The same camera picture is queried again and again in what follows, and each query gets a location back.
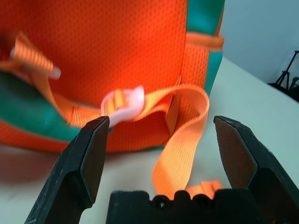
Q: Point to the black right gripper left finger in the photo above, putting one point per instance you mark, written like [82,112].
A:
[70,168]

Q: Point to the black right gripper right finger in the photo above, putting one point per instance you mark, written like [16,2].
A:
[268,177]

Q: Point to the orange and teal backpack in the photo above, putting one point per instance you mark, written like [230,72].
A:
[112,51]

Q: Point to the black tripod stand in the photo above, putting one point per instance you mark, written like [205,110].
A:
[287,79]

